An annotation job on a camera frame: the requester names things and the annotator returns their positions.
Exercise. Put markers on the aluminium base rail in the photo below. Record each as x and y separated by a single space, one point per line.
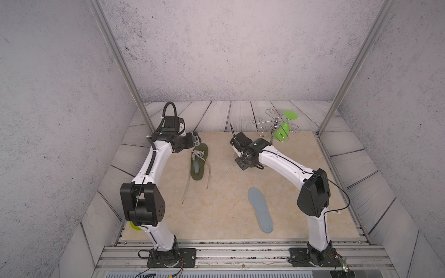
249 255

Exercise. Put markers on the chrome metal stand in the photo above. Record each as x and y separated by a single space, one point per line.
265 126

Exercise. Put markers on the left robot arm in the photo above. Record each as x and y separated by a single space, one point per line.
142 201

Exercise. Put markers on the right aluminium frame post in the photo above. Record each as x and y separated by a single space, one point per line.
371 37

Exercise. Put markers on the olive green shoe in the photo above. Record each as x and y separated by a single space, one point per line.
198 161

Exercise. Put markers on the green plastic bowl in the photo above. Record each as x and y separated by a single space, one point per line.
137 228

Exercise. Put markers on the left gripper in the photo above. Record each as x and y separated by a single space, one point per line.
190 142

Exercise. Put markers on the left aluminium frame post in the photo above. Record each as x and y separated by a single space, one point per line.
111 42

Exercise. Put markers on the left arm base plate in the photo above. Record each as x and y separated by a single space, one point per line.
184 258

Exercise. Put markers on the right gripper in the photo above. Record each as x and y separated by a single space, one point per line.
240 164

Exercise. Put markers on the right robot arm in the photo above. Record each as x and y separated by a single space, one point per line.
313 199

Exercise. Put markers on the aluminium frame post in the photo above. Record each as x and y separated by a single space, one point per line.
371 37
111 42

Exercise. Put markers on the grey insole one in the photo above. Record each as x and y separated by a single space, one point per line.
259 204

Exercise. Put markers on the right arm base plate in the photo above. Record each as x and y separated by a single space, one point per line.
299 258

